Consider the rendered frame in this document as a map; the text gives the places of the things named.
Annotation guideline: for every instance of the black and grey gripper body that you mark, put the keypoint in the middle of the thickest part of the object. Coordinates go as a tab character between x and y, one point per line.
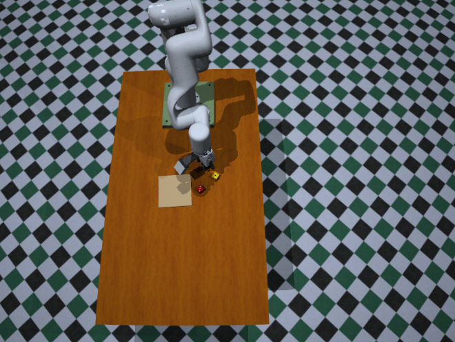
205	159

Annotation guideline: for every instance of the beige flat mat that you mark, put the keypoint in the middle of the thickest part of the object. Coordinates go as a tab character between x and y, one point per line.
175	191

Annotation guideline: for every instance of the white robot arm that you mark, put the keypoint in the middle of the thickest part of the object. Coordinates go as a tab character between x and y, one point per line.
187	51

